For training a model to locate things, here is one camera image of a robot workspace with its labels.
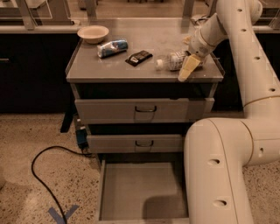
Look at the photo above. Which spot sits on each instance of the grey top drawer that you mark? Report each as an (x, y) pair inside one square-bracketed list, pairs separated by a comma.
[(165, 110)]

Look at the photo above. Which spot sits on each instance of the clear plastic water bottle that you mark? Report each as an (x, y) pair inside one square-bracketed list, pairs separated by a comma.
[(173, 61)]

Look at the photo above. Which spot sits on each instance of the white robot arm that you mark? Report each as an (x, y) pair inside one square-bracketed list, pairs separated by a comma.
[(217, 149)]

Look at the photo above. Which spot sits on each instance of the black top drawer handle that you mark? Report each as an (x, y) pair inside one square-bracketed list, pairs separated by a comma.
[(146, 110)]

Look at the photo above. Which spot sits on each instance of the grey middle drawer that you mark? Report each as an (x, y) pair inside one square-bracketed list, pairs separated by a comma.
[(126, 143)]

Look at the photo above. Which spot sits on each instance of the blue silver crushed can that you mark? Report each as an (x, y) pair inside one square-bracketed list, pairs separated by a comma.
[(112, 47)]

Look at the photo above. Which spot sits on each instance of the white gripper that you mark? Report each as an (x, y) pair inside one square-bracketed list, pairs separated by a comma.
[(199, 47)]

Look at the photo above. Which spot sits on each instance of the black middle drawer handle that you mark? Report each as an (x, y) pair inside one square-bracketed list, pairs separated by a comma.
[(144, 143)]

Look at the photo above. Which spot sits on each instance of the blue tape floor mark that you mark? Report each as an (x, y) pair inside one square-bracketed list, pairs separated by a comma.
[(62, 218)]

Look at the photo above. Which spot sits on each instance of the grey drawer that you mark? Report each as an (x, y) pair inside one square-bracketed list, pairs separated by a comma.
[(126, 143), (165, 110), (148, 192)]

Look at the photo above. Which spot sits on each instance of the blue power adapter box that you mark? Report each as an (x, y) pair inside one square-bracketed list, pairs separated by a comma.
[(81, 137)]

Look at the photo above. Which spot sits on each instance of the grey bottom drawer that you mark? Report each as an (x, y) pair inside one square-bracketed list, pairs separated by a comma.
[(148, 192)]

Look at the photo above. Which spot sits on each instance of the black drawer handle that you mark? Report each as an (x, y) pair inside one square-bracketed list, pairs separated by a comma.
[(146, 110), (144, 143)]

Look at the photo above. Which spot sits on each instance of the black snack packet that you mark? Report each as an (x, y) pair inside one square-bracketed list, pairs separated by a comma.
[(138, 57)]

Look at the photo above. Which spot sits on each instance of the white ceramic bowl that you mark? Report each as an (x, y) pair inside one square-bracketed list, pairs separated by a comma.
[(93, 34)]

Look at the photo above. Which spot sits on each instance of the grey drawer cabinet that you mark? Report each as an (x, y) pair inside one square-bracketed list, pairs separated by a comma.
[(93, 78)]

